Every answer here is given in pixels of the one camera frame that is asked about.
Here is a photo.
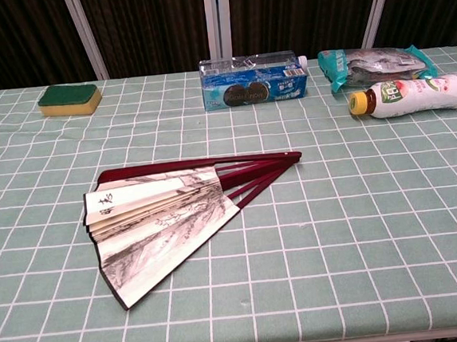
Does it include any paper folding fan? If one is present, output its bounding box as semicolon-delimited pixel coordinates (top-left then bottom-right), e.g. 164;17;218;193
78;149;315;314

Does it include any green checked tablecloth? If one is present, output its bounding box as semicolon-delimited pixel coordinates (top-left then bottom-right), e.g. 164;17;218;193
0;45;457;342

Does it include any green and yellow sponge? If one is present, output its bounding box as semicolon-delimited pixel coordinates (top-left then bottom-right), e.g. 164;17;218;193
35;81;105;120

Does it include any teal snack bag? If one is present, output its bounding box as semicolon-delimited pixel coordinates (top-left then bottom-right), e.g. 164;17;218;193
317;39;440;95

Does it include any white drink bottle, yellow cap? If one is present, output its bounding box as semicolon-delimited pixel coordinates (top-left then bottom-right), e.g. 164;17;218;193
346;72;457;123

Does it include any white partition frame post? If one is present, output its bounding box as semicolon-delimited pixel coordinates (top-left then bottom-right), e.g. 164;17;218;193
357;0;403;50
203;0;234;61
61;0;110;84

